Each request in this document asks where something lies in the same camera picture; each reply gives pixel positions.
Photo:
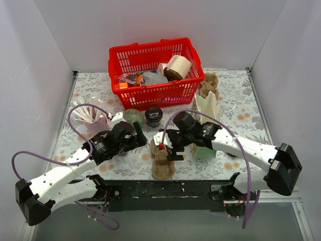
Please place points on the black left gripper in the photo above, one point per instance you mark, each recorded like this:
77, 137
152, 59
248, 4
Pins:
137, 135

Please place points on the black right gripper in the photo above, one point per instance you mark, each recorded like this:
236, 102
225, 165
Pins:
173, 145

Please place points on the brown cardboard cup carrier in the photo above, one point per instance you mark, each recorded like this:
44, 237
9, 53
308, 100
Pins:
162, 168

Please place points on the black paper coffee cup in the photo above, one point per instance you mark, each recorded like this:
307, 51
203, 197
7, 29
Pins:
153, 116

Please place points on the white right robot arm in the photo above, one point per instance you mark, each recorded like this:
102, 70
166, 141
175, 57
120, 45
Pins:
279, 167

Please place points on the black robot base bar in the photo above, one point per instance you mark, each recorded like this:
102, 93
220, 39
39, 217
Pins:
133, 195

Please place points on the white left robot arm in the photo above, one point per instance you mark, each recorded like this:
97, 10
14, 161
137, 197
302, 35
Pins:
39, 197

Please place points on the green netted melon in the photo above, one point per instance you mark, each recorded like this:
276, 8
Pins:
133, 115

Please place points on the pink cup of straws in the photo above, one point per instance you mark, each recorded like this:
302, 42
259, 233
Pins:
92, 118

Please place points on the orange snack box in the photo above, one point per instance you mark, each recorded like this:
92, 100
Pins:
123, 85

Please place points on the grey foil pouch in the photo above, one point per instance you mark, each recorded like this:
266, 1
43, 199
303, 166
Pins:
149, 78

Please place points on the stack of spare cup carriers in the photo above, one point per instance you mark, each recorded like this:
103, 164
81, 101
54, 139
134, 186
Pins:
209, 84

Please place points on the red plastic shopping basket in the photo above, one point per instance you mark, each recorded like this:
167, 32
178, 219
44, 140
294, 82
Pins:
161, 74

